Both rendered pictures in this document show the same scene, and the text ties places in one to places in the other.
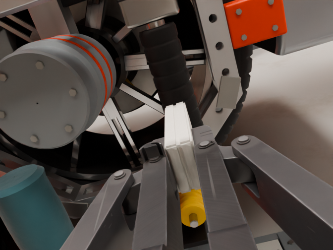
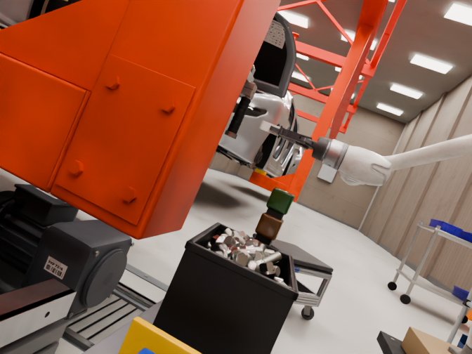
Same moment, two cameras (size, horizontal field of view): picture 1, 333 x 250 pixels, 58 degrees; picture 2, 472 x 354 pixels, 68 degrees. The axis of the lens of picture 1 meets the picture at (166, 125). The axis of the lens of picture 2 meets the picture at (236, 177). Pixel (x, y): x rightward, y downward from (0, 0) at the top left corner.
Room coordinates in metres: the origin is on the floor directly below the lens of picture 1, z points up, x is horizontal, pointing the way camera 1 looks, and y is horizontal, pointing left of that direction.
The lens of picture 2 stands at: (0.08, 1.21, 0.67)
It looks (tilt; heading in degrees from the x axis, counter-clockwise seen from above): 2 degrees down; 276
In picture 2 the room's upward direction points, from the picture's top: 24 degrees clockwise
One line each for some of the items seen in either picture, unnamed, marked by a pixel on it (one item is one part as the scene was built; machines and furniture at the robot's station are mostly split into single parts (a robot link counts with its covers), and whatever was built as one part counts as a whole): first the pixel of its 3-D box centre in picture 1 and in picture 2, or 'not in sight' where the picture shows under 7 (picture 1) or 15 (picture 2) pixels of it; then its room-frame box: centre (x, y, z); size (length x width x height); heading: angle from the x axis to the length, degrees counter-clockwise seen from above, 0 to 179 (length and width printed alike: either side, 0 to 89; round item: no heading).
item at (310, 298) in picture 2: not in sight; (282, 277); (-0.18, -0.89, 0.17); 0.43 x 0.36 x 0.34; 43
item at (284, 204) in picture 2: not in sight; (280, 201); (0.06, 0.56, 0.64); 0.04 x 0.04 x 0.04; 84
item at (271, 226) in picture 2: not in sight; (269, 225); (0.06, 0.56, 0.59); 0.04 x 0.04 x 0.04; 84
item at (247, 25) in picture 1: (250, 19); not in sight; (0.52, -0.19, 0.85); 0.09 x 0.08 x 0.07; 84
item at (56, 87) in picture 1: (64, 83); not in sight; (0.48, 0.13, 0.85); 0.21 x 0.14 x 0.14; 174
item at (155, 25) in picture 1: (176, 94); (238, 116); (0.29, -0.02, 0.83); 0.04 x 0.04 x 0.16
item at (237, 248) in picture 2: not in sight; (234, 282); (0.08, 0.71, 0.51); 0.20 x 0.14 x 0.13; 89
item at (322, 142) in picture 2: not in sight; (312, 145); (0.02, 0.01, 0.83); 0.09 x 0.08 x 0.07; 174
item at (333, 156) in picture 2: not in sight; (333, 154); (-0.05, 0.02, 0.83); 0.09 x 0.06 x 0.09; 84
